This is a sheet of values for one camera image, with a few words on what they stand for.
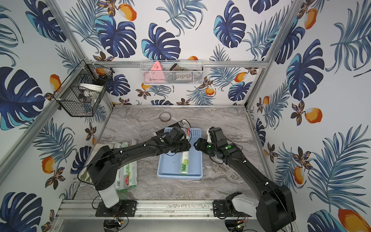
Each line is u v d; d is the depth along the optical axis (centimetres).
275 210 39
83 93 92
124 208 73
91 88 79
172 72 92
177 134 67
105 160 47
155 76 89
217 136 63
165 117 114
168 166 89
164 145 62
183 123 110
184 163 78
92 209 73
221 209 74
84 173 86
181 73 92
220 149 60
